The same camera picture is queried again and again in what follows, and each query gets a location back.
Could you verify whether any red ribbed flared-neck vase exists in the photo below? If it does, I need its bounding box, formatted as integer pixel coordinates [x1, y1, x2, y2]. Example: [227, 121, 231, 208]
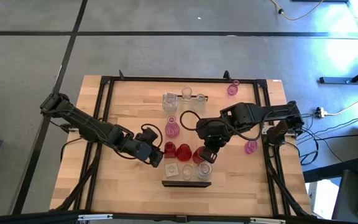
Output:
[163, 141, 177, 159]

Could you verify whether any tall clear glass vase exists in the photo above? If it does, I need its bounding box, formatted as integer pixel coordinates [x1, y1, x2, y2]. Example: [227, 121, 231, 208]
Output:
[180, 86, 194, 102]

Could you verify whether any clear diamond-cut glass vase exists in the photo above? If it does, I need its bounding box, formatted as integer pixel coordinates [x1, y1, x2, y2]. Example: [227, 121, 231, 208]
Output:
[195, 161, 213, 182]

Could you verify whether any black aluminium table frame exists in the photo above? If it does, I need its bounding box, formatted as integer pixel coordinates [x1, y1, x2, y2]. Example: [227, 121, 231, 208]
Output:
[50, 70, 312, 224]

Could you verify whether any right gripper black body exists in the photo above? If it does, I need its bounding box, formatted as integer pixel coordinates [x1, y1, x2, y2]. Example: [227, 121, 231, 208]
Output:
[201, 134, 229, 155]

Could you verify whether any clear ribbed bulbous vase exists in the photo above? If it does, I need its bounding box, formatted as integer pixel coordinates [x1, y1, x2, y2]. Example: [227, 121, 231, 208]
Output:
[193, 93, 208, 114]

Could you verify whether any cream floor cable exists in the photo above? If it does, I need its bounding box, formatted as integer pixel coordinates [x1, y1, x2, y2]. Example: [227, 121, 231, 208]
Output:
[268, 0, 324, 22]

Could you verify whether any pink ribbed glass vase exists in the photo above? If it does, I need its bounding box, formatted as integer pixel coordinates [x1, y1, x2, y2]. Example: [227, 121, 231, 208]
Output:
[164, 115, 181, 139]
[226, 79, 241, 96]
[244, 139, 259, 156]

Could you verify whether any grey laptop desk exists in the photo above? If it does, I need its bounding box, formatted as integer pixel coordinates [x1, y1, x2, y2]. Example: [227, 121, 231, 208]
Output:
[303, 158, 358, 224]

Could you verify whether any clear square glass vase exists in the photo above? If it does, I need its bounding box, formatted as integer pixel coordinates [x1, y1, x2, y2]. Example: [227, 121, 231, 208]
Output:
[164, 162, 180, 179]

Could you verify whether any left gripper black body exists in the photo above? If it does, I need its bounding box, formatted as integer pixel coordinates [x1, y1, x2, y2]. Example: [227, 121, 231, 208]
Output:
[126, 139, 160, 162]

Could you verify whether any clear textured wide-neck vase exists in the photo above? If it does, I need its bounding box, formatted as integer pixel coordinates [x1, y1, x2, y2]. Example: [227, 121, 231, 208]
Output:
[162, 91, 179, 114]

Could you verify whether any red glass vase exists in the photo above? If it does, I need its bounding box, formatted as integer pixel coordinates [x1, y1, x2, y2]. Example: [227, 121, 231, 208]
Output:
[192, 146, 206, 165]

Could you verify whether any white power strip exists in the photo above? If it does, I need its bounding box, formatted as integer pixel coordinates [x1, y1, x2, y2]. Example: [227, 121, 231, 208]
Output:
[314, 106, 328, 119]

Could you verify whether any red ribbed cylindrical vase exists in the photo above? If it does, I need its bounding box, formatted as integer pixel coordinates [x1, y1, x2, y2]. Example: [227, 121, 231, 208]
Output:
[175, 143, 193, 162]

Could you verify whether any black desk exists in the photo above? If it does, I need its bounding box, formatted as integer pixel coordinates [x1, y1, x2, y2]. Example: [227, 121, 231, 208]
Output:
[318, 0, 358, 85]

